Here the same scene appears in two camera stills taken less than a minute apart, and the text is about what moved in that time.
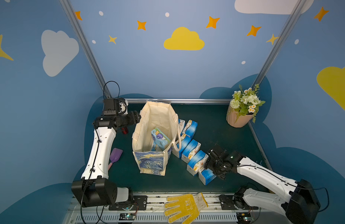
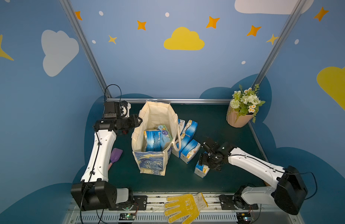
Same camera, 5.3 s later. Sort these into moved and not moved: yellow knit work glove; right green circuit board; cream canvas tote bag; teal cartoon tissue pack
Moved: teal cartoon tissue pack
Not moved: cream canvas tote bag; right green circuit board; yellow knit work glove
